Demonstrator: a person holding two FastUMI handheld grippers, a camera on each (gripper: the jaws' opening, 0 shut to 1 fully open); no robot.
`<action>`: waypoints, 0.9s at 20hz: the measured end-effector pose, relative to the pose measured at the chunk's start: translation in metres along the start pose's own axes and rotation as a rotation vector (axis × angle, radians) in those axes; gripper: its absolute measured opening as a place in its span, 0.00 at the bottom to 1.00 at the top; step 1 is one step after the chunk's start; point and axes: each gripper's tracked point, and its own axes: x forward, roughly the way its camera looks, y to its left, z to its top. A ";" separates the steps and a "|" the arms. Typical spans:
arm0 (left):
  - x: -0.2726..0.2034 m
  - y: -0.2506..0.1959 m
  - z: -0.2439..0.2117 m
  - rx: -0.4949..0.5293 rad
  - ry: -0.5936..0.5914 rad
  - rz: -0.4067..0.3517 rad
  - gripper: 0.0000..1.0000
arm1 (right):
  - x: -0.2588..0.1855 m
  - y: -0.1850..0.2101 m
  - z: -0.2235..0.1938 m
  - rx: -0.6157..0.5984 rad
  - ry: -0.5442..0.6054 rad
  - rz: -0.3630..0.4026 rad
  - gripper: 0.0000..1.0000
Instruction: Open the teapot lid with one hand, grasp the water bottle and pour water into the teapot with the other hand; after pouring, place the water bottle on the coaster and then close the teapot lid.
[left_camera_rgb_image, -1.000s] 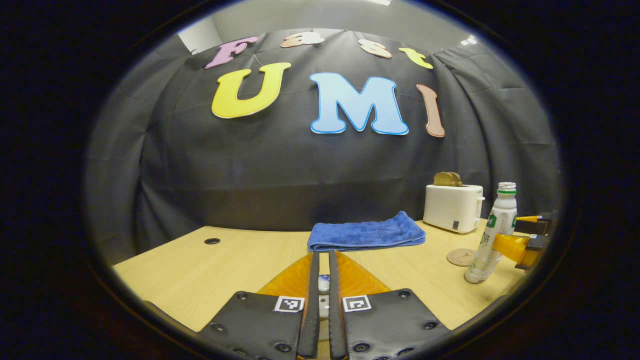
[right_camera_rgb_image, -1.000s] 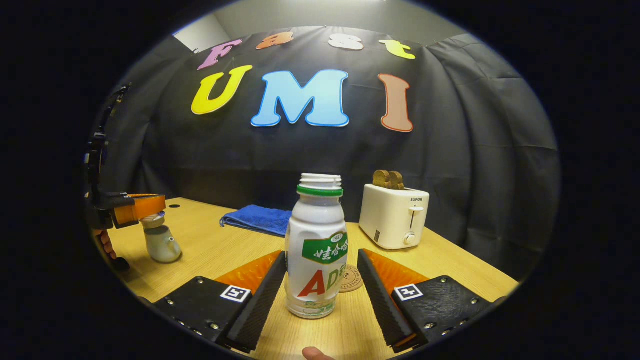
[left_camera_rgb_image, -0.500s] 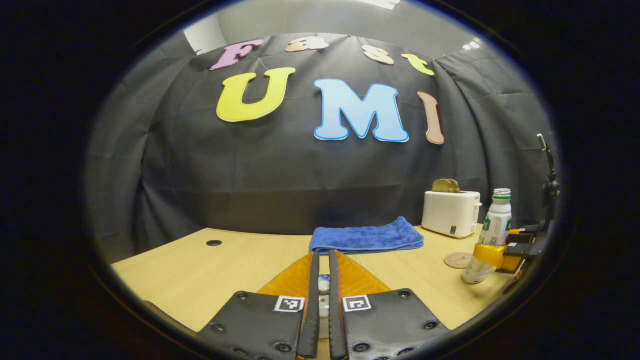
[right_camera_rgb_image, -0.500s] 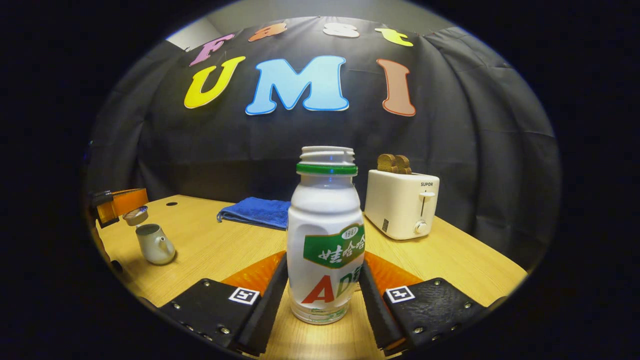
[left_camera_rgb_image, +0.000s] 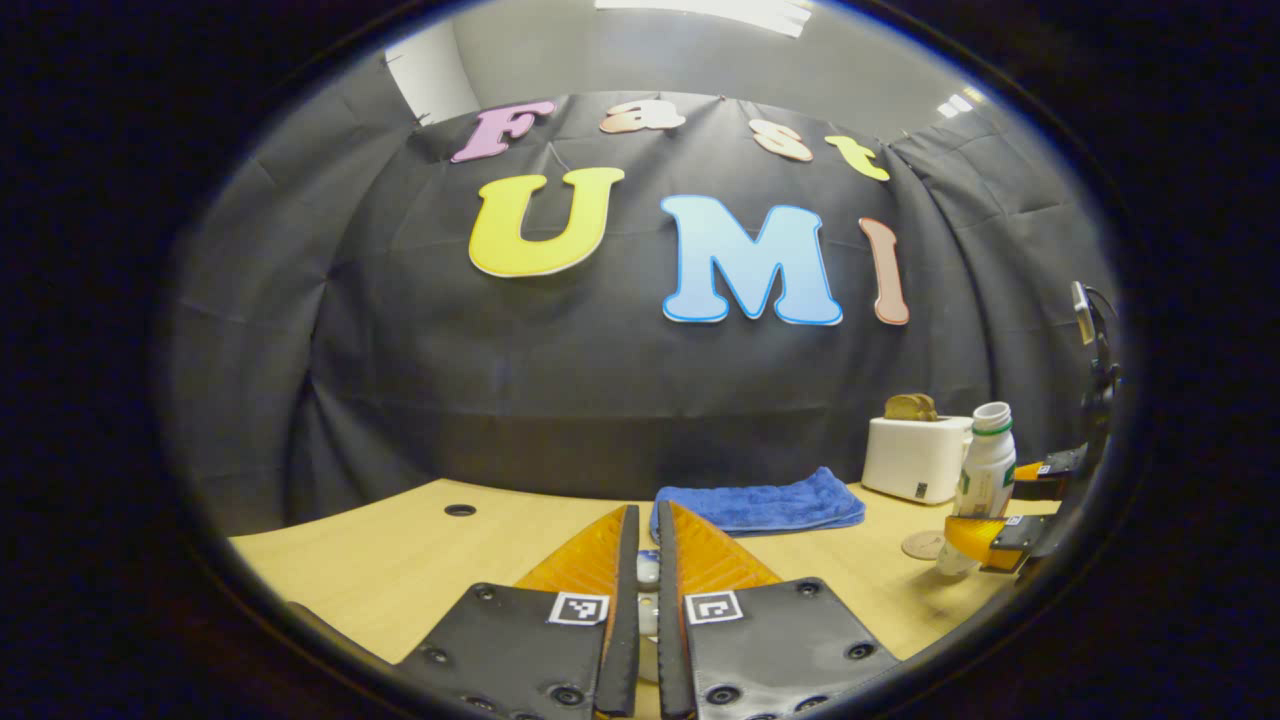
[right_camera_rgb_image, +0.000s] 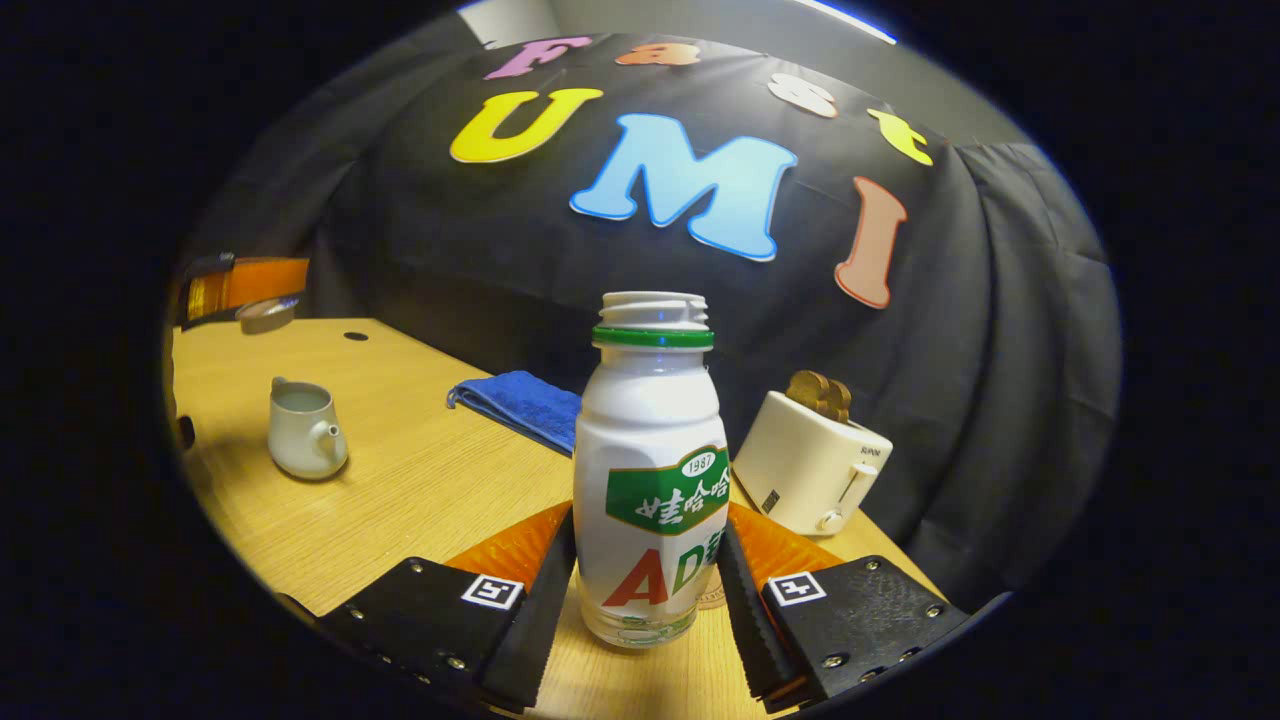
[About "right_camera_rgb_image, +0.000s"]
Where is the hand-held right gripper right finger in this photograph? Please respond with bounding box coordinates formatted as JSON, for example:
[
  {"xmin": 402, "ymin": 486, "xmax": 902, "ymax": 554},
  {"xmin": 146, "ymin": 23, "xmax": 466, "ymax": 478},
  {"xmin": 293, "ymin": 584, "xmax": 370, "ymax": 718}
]
[{"xmin": 715, "ymin": 502, "xmax": 971, "ymax": 714}]

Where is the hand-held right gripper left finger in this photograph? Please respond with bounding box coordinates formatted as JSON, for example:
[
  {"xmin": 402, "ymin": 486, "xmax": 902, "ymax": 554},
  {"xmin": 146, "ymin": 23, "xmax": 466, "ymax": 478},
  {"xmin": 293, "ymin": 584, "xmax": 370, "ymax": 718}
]
[{"xmin": 316, "ymin": 502, "xmax": 579, "ymax": 714}]

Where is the white ceramic teacup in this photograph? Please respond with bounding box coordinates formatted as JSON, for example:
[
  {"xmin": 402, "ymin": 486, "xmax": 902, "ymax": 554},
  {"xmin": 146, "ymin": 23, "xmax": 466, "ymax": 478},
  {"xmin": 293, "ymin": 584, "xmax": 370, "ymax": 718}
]
[{"xmin": 267, "ymin": 376, "xmax": 350, "ymax": 481}]

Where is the white water bottle green label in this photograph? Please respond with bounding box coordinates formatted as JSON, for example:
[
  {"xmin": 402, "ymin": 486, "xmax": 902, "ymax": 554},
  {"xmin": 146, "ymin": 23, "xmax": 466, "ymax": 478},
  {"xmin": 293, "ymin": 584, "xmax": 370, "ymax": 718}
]
[{"xmin": 573, "ymin": 291, "xmax": 732, "ymax": 649}]

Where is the white toaster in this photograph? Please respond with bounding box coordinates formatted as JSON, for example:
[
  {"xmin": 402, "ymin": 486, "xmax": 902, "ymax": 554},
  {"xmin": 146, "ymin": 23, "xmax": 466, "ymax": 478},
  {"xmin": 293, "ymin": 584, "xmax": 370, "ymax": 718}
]
[{"xmin": 731, "ymin": 389, "xmax": 894, "ymax": 538}]

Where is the black backdrop cloth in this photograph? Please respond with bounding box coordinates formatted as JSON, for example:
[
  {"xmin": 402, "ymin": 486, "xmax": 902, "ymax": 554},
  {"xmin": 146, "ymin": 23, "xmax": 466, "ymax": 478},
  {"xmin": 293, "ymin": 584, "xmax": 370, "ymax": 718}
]
[{"xmin": 185, "ymin": 30, "xmax": 1123, "ymax": 611}]

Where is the blue towel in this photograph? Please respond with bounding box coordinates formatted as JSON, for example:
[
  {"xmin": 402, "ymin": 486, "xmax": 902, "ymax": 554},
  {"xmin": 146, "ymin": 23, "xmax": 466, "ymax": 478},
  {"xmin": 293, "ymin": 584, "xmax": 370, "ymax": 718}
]
[{"xmin": 446, "ymin": 370, "xmax": 583, "ymax": 458}]

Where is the brown bread slice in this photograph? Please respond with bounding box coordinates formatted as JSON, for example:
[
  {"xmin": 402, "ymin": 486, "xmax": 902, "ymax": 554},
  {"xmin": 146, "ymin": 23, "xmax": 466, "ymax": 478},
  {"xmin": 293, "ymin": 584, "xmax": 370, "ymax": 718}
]
[
  {"xmin": 810, "ymin": 378, "xmax": 854, "ymax": 424},
  {"xmin": 785, "ymin": 370, "xmax": 836, "ymax": 413}
]

